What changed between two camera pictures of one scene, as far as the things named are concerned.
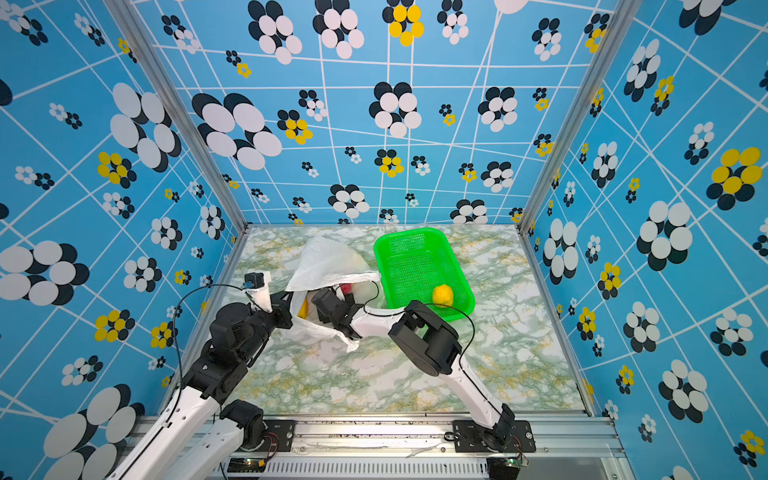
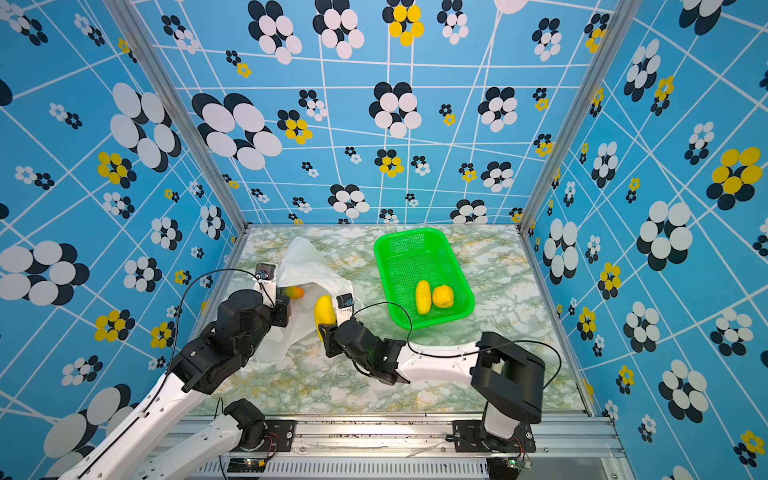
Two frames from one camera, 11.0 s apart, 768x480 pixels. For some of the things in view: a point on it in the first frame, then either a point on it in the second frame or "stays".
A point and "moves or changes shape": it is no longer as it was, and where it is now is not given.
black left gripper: [280, 308] stays
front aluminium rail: [566, 447] stays
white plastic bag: [327, 282] moves or changes shape
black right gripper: [350, 301] -> [331, 351]
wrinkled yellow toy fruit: [443, 295] stays
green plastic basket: [413, 262] stays
